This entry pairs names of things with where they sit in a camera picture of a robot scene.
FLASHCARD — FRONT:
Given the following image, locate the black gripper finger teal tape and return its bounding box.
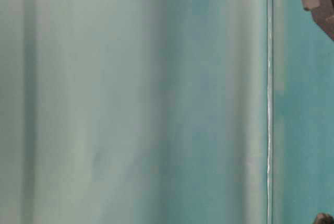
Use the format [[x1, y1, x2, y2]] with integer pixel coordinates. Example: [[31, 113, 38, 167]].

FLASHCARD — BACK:
[[314, 213, 334, 224]]

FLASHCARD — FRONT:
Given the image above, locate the teal backdrop sheet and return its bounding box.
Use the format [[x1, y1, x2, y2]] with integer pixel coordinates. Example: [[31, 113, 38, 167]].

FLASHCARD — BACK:
[[1, 0, 267, 223]]

